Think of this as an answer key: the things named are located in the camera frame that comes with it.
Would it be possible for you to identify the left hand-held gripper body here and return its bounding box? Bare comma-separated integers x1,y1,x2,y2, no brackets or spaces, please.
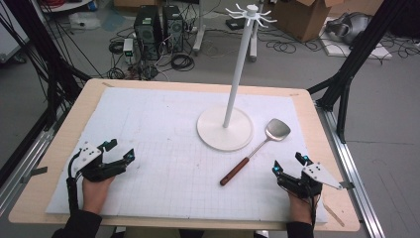
70,141,127,183

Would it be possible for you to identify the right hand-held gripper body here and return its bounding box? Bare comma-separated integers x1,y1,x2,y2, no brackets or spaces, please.
276,162,344,200

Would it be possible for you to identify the person's left hand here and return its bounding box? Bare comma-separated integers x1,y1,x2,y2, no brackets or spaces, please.
81,176,116,215

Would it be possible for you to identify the person's right hand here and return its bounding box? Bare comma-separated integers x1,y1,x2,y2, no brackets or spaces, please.
287,191,321,226

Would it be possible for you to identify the white gridded mat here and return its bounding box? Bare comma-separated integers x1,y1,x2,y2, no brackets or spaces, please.
45,86,329,224

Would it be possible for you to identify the thin wooden stick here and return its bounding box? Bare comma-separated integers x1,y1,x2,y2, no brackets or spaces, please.
322,201,346,228

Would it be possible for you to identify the white hook rack stand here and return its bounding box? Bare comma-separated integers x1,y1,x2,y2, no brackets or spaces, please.
195,3,278,153

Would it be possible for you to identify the small white electronic box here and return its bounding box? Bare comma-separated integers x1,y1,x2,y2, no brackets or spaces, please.
122,37,135,58

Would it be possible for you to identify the black computer tower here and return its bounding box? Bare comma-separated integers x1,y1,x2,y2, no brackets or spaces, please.
161,4,185,54
133,5,163,61

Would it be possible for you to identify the white stand leg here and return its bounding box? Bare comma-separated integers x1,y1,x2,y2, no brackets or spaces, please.
192,0,208,56
248,0,265,63

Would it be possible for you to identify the white foam board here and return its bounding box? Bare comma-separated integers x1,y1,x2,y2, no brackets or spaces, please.
318,16,394,61

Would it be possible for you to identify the grey padded bag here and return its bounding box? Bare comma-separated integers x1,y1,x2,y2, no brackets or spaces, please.
324,12,373,46

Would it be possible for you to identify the brown cardboard box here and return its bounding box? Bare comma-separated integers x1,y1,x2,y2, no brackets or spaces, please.
269,0,345,43

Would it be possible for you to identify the small black box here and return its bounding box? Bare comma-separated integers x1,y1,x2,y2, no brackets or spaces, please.
225,17,247,32

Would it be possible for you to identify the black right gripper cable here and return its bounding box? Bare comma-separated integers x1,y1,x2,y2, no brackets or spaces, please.
305,184,321,230

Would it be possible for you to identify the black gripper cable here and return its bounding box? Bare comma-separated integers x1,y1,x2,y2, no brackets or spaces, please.
66,149,83,213
305,184,321,230

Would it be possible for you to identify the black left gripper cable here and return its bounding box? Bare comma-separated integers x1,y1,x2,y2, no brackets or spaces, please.
66,149,83,213

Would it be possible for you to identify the metal spatula with wooden handle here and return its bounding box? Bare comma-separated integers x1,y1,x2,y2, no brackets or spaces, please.
219,117,292,187

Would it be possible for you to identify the aluminium rail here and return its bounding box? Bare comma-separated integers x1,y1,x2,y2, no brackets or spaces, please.
0,126,55,216
316,104,386,238

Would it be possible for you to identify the coiled black floor cable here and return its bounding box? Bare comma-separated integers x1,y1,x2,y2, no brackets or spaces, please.
169,53,196,72

